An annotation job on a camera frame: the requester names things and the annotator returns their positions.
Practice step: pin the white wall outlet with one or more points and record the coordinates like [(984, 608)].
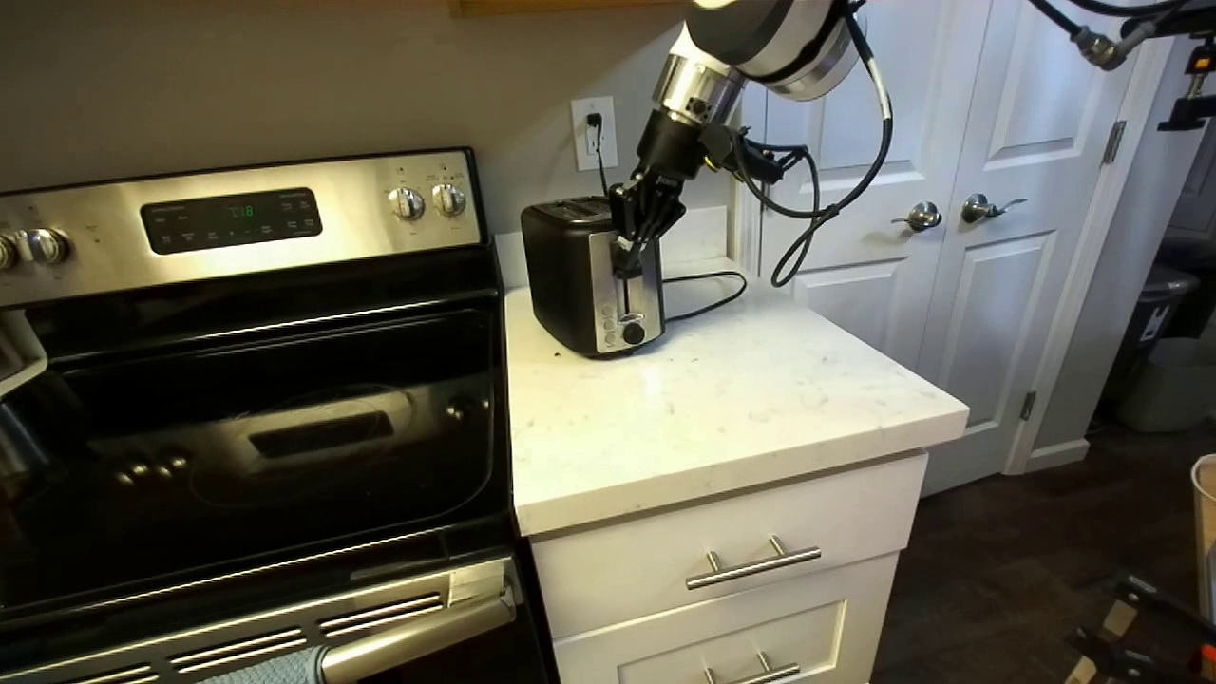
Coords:
[(595, 148)]

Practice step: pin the grey blue towel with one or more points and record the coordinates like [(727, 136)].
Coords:
[(269, 670)]

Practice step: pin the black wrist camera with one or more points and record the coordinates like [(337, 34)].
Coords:
[(747, 153)]

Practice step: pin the stainless steel black stove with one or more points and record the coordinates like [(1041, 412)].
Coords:
[(253, 421)]

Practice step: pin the grey trash bin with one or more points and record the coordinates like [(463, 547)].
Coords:
[(1164, 366)]

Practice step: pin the white panelled closet door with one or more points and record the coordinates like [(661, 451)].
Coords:
[(1050, 252), (874, 328)]

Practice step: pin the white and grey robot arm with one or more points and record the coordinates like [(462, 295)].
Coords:
[(774, 38)]

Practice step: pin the black floor stand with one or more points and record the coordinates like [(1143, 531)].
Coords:
[(1142, 630)]

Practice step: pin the white kitchen cabinet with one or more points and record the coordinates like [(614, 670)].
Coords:
[(706, 582)]

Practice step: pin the wooden wall cabinet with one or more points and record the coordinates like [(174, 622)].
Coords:
[(571, 4)]

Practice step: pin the black and steel toaster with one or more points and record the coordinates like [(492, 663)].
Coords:
[(575, 278)]

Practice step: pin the silver door hinge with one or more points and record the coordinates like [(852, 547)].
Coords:
[(1114, 141), (1026, 403)]

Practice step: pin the black toaster dial knob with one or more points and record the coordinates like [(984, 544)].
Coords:
[(630, 333)]

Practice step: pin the black toaster lever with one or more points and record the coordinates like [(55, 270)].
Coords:
[(628, 265)]

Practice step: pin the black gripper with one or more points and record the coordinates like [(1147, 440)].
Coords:
[(666, 153)]

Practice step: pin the silver stove knob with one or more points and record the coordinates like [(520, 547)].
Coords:
[(409, 203), (448, 198), (45, 246)]

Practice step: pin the white bucket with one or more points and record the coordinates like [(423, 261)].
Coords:
[(1204, 517)]

